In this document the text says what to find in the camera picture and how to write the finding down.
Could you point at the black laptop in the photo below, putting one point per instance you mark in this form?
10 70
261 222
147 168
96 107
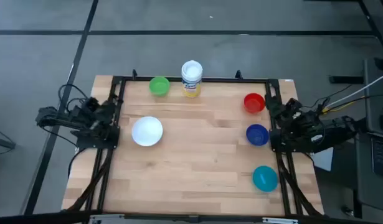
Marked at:
381 155

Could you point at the green plastic bowl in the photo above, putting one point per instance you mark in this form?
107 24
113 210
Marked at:
159 86

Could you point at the black metal table frame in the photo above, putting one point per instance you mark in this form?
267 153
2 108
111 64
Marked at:
216 79

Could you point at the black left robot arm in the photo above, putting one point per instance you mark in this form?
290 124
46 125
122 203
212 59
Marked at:
58 119

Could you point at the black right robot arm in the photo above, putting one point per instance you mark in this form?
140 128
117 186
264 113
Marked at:
331 129

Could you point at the white paper sheet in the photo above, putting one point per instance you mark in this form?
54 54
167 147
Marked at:
323 159

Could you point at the blue plastic bowl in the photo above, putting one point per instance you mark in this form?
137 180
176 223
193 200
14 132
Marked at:
257 135

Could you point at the grey side desk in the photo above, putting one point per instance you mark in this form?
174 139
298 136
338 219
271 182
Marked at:
376 102

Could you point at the teal plastic bowl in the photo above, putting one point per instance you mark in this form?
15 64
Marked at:
265 178

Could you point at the white yellow wipes canister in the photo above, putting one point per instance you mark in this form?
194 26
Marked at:
191 77

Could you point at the red plastic bowl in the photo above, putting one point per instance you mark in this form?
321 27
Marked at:
254 103

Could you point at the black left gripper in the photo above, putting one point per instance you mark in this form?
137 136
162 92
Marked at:
93 107

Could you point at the white plastic bowl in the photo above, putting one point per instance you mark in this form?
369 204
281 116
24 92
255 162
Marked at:
147 131

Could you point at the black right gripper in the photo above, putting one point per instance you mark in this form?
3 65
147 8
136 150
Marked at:
292 109

